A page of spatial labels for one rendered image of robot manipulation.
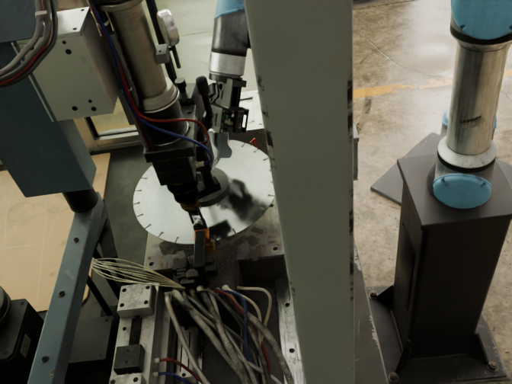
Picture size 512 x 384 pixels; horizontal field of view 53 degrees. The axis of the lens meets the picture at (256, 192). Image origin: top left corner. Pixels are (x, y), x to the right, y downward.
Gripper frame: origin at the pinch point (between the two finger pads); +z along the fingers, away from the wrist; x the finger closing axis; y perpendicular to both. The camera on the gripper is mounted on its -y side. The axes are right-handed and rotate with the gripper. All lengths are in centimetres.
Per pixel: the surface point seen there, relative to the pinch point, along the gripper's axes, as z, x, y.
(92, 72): -22, -39, 27
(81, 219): 9.9, -28.9, 0.5
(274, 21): -30, -52, 77
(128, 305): 26.4, -21.9, 8.9
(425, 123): 3, 172, -57
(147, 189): 8.2, -10.4, -8.5
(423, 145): 12, 157, -46
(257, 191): 3.5, 5.7, 11.0
